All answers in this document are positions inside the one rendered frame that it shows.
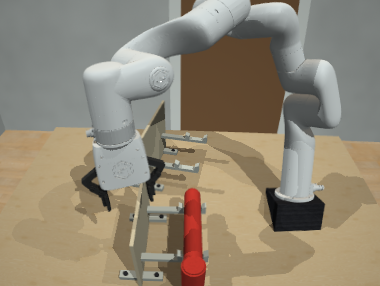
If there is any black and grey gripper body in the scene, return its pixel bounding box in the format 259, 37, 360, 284
93, 129, 150, 191

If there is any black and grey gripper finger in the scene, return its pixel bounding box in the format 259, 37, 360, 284
81, 168, 111, 212
146, 156, 165, 202

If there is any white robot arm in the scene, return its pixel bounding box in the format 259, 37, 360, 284
83, 0, 341, 203

